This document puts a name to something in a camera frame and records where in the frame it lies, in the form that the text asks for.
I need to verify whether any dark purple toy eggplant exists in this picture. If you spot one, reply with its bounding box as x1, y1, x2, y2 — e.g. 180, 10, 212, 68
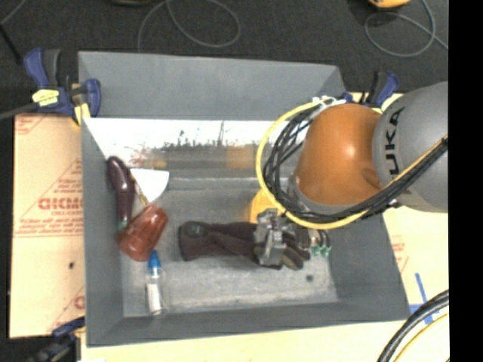
106, 156, 137, 238

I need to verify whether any red translucent plastic cup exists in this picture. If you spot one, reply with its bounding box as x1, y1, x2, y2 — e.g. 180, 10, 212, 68
115, 204, 169, 262

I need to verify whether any grey metal bin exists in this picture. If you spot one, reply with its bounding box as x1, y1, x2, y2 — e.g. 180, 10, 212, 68
77, 51, 411, 347

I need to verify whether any white wedge-shaped piece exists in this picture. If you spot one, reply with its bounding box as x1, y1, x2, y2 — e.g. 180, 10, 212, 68
129, 167, 171, 205

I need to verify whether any brown cardboard board, red print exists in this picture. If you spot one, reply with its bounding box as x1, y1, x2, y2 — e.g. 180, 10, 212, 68
8, 92, 449, 339

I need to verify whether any clear plastic bottle, blue cap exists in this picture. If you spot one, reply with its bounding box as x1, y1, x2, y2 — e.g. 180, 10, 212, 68
144, 250, 168, 317

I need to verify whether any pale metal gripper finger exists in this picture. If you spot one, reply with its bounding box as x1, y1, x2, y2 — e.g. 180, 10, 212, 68
256, 208, 291, 241
253, 239, 288, 268

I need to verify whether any yellow block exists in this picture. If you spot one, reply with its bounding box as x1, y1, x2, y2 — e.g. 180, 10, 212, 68
247, 189, 282, 224

